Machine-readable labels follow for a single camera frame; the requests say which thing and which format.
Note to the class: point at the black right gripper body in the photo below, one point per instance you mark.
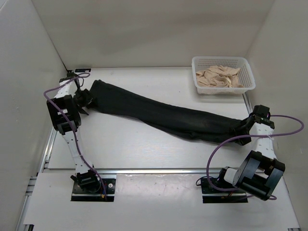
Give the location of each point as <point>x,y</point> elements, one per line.
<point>240,129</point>

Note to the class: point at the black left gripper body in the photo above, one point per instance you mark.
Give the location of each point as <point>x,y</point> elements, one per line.
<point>82,98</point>

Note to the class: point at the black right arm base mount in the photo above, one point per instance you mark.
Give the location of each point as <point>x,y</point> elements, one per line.
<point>211,195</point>

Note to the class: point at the black trousers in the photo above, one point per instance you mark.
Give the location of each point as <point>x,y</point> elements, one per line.
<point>185,123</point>

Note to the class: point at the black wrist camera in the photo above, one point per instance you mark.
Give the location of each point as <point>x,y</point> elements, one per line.
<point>261,111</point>
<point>70,75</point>

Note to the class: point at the beige trousers in basket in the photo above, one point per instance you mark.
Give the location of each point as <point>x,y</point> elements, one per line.
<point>219,77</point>

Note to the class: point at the aluminium right frame rail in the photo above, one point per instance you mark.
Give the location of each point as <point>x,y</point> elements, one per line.
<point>249,110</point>

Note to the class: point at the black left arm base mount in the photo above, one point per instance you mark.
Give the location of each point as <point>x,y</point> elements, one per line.
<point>97,193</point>

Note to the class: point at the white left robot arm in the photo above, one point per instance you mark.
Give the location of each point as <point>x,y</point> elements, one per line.
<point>65,118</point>

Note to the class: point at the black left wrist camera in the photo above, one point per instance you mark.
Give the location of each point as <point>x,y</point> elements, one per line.
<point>70,75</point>

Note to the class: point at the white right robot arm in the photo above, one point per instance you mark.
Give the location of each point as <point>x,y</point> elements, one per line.
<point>260,172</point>

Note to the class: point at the aluminium left frame rail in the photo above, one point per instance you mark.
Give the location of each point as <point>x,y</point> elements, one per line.
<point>45,159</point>

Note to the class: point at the aluminium frame rail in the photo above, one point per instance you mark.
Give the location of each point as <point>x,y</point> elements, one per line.
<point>45,159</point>
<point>140,170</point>
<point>249,110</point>

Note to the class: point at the aluminium front frame rail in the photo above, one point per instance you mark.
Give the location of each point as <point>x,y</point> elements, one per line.
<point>140,170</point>

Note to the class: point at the white plastic basket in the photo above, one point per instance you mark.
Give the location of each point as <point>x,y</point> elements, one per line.
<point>245,75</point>

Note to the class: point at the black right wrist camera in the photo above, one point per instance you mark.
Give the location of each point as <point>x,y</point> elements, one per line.
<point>261,111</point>

